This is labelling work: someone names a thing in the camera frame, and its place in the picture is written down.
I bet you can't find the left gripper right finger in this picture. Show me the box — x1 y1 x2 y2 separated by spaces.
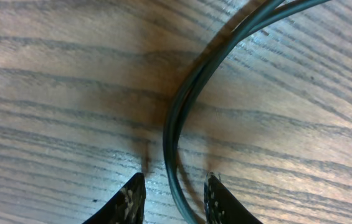
204 172 262 224

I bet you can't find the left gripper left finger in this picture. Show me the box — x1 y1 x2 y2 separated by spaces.
83 172 146 224

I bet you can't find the black USB cable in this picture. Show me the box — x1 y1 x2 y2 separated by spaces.
162 0 332 224

